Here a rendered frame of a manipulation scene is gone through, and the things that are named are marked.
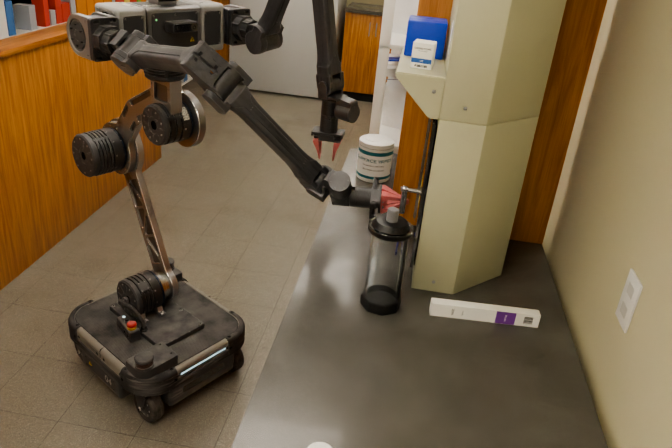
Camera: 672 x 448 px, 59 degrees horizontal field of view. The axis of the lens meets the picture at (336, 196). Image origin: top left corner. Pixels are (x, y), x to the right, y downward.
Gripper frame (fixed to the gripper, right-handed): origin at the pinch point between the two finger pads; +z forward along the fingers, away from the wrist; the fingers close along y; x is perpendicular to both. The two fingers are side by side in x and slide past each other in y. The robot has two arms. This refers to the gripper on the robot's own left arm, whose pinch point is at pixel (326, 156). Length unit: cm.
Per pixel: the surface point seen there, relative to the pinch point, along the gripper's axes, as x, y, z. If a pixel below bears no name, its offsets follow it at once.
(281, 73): 442, -121, 83
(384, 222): -57, 23, -8
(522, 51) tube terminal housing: -40, 49, -47
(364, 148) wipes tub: 22.1, 10.4, 3.4
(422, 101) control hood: -45, 28, -34
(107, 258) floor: 82, -130, 109
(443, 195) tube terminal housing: -45, 37, -12
